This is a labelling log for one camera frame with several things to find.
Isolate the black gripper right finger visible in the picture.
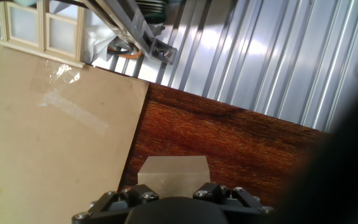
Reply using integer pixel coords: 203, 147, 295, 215
193, 182, 275, 224

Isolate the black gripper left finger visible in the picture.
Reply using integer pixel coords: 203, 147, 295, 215
71, 183, 160, 224

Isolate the pale wooden block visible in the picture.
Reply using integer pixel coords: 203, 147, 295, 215
137, 155, 211, 199

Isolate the red-brown wooden board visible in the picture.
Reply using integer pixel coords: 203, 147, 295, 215
118, 82, 332, 215

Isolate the brown cardboard sheet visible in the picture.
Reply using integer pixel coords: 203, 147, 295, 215
0, 34, 150, 224

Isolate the white crumpled cloth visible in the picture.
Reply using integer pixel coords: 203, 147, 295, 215
82, 12, 119, 63

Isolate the aluminium profile strut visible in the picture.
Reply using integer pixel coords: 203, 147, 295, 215
82, 0, 178, 65

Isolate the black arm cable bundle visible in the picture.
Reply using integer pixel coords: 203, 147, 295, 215
272, 83, 358, 224

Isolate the orange cable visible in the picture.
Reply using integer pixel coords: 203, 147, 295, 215
106, 45, 143, 60

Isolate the beige window frame model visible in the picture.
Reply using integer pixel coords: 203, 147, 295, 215
0, 0, 86, 68

